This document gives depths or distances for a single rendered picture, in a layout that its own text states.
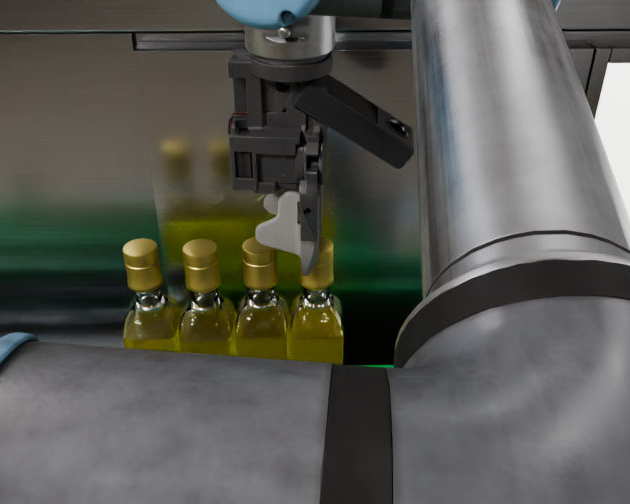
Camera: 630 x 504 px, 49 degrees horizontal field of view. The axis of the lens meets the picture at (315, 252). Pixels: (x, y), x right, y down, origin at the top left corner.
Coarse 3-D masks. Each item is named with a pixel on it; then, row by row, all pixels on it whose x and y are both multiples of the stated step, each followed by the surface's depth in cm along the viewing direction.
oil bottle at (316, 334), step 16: (304, 304) 72; (336, 304) 73; (304, 320) 71; (320, 320) 71; (336, 320) 72; (304, 336) 72; (320, 336) 72; (336, 336) 72; (304, 352) 73; (320, 352) 73; (336, 352) 73
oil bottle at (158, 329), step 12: (132, 300) 73; (168, 300) 73; (132, 312) 72; (144, 312) 71; (156, 312) 71; (168, 312) 72; (180, 312) 75; (132, 324) 71; (144, 324) 71; (156, 324) 71; (168, 324) 71; (132, 336) 71; (144, 336) 71; (156, 336) 71; (168, 336) 71; (132, 348) 72; (144, 348) 72; (156, 348) 72; (168, 348) 72
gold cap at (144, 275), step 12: (132, 240) 70; (144, 240) 70; (132, 252) 68; (144, 252) 68; (156, 252) 69; (132, 264) 68; (144, 264) 68; (156, 264) 69; (132, 276) 69; (144, 276) 69; (156, 276) 70; (132, 288) 70; (144, 288) 69; (156, 288) 70
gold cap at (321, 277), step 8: (320, 240) 70; (328, 240) 70; (320, 248) 68; (328, 248) 68; (320, 256) 68; (328, 256) 68; (320, 264) 68; (328, 264) 69; (312, 272) 69; (320, 272) 69; (328, 272) 69; (304, 280) 70; (312, 280) 69; (320, 280) 69; (328, 280) 70; (312, 288) 70; (320, 288) 70
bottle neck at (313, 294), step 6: (306, 288) 71; (306, 294) 71; (312, 294) 71; (318, 294) 71; (324, 294) 71; (306, 300) 72; (312, 300) 71; (318, 300) 71; (324, 300) 71; (330, 300) 72; (312, 306) 71; (318, 306) 71; (324, 306) 72
